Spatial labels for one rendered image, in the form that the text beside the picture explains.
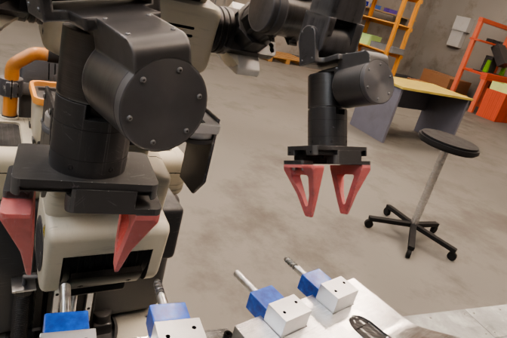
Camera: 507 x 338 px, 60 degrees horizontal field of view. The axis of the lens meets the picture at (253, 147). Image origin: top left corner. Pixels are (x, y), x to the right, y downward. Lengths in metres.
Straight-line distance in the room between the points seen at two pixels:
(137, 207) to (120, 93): 0.13
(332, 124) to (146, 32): 0.41
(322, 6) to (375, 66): 0.12
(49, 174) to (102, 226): 0.51
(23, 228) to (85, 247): 0.50
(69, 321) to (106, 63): 0.31
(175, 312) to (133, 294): 0.84
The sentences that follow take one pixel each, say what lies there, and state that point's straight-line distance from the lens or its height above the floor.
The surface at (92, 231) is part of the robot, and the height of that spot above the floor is 0.80.
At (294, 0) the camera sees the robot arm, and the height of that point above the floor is 1.26.
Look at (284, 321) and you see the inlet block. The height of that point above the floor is 0.88.
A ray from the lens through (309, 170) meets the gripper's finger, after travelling 0.59.
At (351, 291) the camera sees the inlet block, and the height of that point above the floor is 0.88.
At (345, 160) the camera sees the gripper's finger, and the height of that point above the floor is 1.07.
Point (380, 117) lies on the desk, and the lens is 5.30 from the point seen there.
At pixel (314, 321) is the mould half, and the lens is 0.66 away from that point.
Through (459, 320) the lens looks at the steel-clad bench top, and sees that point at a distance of 0.93.
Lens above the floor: 1.26
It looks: 19 degrees down
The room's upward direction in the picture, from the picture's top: 15 degrees clockwise
